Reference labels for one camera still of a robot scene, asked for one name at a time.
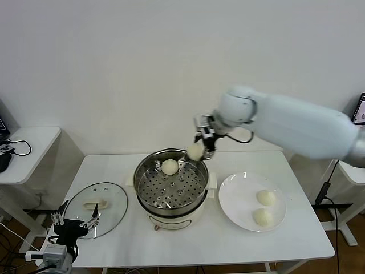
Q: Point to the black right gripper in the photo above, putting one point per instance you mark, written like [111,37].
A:
[209,140]

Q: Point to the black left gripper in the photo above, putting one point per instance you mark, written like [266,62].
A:
[69,228]

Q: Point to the white steamed baozi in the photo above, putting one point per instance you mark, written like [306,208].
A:
[262,217]
[170,167]
[266,197]
[194,152]

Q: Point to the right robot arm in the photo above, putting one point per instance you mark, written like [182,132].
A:
[285,120]

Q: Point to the stainless steel steamer basket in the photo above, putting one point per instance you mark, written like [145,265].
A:
[171,189]

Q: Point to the white round plate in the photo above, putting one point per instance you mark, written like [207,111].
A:
[239,199]

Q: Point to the cream electric cooker base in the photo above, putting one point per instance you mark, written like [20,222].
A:
[176,219]

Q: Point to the black computer mouse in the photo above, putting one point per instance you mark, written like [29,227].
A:
[4,163]

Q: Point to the white usb hub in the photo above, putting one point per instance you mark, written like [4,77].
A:
[5,148]

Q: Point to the black laptop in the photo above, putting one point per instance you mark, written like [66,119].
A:
[4,114]
[360,109]

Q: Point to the black flat floor bar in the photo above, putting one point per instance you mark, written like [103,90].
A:
[346,205]

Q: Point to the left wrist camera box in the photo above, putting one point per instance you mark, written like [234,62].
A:
[55,255]

